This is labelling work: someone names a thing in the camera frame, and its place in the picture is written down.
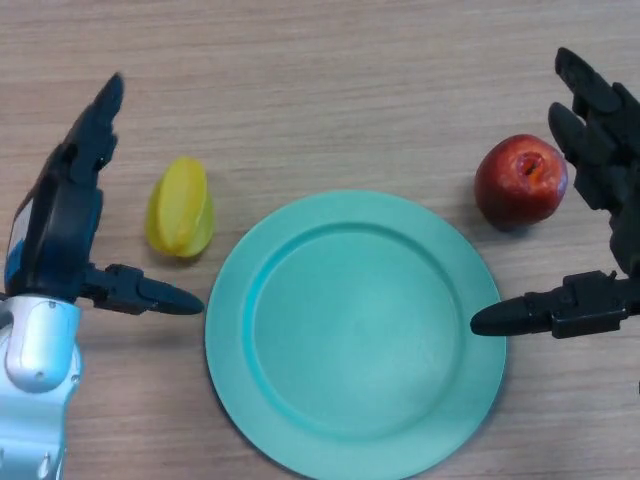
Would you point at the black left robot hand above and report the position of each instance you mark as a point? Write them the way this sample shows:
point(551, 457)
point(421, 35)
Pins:
point(60, 235)

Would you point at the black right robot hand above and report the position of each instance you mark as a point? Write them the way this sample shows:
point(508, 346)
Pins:
point(607, 160)

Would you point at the yellow starfruit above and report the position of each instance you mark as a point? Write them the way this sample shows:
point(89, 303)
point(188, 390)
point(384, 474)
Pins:
point(180, 210)

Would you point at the green round plate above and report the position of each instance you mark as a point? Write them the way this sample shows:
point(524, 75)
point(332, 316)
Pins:
point(360, 350)

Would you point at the red apple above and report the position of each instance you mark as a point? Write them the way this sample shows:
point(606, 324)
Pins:
point(510, 195)

